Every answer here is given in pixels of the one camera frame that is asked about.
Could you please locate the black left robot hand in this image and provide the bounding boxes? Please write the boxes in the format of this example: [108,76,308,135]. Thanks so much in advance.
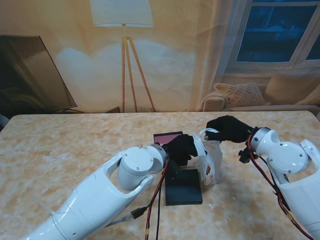
[163,134,201,164]

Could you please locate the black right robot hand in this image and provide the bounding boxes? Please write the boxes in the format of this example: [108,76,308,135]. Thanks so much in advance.
[206,115,255,144]

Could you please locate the white plastic bag orange print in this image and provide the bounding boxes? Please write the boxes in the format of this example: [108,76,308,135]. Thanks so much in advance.
[192,127,224,186]

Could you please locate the black gift box pink inside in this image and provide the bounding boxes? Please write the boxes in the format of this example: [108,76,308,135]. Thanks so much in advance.
[153,131,190,167]

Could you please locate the black gift box lid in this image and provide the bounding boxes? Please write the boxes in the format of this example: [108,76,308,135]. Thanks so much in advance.
[164,169,204,207]

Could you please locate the white zip tie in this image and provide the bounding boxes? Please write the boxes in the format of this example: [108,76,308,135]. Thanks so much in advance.
[30,195,55,216]

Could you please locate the beige sofa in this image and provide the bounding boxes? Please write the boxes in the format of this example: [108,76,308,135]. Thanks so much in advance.
[199,74,320,113]

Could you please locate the knitted beige cushion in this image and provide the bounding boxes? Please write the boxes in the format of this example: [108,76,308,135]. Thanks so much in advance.
[213,82,266,107]

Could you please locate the tan plain cushion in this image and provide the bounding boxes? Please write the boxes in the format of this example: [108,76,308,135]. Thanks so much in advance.
[296,84,320,106]
[264,74,320,105]

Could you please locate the sheer beige curtain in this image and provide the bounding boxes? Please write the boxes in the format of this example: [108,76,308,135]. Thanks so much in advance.
[191,0,253,112]

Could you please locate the tripod floor lamp white shade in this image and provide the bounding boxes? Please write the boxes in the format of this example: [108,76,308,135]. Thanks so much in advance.
[90,0,156,113]

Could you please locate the black flat television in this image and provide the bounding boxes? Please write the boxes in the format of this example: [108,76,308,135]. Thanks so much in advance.
[0,35,78,113]

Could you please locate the dark grey chair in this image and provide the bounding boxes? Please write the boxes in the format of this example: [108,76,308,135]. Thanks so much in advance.
[0,113,11,132]

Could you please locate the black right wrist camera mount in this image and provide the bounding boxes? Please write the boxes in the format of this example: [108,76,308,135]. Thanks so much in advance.
[237,148,256,164]

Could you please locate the red black left arm cables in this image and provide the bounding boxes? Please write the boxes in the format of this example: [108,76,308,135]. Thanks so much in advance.
[143,159,171,240]

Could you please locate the red black arm cables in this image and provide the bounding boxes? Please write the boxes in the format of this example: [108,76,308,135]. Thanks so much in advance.
[246,133,317,240]
[143,159,171,240]

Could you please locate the red black right arm cables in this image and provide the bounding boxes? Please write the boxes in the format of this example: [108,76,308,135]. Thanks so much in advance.
[246,133,317,240]

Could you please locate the grey usb cable black plug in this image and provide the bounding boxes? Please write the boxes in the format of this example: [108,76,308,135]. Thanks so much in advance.
[104,206,148,229]

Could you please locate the window with white frame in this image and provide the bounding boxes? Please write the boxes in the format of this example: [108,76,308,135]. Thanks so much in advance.
[223,0,320,76]

